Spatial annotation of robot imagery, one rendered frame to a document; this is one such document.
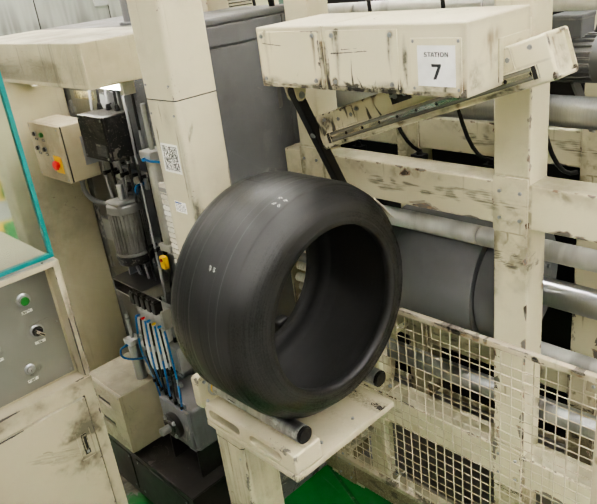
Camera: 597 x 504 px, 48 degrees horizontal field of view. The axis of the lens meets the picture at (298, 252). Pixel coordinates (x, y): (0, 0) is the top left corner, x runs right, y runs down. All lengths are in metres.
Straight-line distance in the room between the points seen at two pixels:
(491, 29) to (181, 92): 0.71
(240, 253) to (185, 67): 0.49
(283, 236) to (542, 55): 0.62
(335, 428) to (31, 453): 0.85
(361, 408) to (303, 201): 0.66
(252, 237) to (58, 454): 1.01
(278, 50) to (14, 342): 1.05
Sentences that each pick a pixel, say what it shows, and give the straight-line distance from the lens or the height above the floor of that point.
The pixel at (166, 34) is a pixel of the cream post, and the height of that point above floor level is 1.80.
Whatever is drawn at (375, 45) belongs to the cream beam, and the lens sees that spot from 1.48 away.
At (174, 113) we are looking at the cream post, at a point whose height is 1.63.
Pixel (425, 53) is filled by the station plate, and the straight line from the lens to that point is 1.40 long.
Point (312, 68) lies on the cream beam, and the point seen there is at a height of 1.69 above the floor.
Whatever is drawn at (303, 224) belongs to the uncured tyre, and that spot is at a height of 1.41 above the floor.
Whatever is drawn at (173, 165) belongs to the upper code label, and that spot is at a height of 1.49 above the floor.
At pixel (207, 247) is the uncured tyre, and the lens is 1.45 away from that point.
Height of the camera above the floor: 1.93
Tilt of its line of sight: 24 degrees down
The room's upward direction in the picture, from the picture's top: 7 degrees counter-clockwise
